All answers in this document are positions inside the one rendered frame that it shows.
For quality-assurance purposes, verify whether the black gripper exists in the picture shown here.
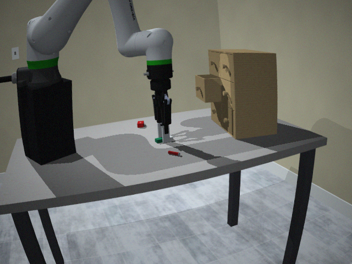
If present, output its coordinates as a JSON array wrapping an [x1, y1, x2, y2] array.
[[150, 79, 172, 143]]

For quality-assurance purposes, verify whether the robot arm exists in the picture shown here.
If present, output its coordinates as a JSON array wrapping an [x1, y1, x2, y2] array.
[[0, 0, 174, 87]]

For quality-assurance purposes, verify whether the small tan wooden chest of drawers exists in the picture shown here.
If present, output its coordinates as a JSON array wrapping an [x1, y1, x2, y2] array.
[[210, 49, 278, 139]]

